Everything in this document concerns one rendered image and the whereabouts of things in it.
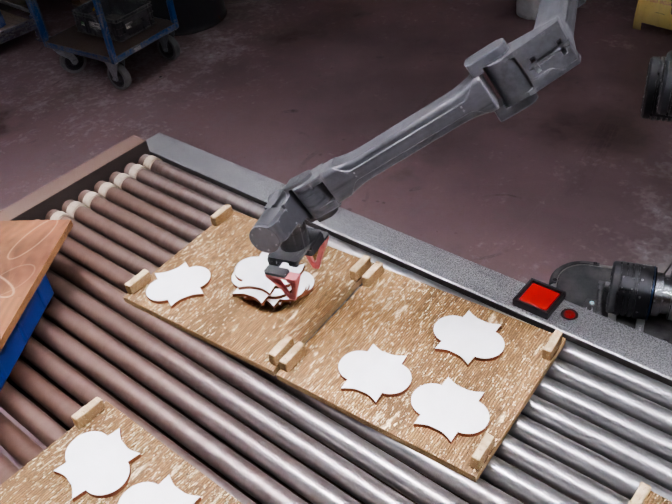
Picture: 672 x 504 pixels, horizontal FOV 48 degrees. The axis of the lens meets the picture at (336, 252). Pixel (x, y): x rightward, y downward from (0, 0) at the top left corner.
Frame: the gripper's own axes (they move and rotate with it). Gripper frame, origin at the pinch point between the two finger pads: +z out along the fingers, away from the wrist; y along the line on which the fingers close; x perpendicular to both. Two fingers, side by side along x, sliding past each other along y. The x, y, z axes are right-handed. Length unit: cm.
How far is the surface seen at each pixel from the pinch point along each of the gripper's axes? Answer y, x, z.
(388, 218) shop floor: -145, -58, 96
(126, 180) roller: -27, -69, 3
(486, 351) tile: -0.7, 35.8, 9.7
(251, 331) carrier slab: 9.8, -8.1, 6.9
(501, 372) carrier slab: 2.3, 39.5, 10.9
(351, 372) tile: 12.8, 15.1, 8.0
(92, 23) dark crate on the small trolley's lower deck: -225, -276, 46
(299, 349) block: 12.6, 4.7, 5.4
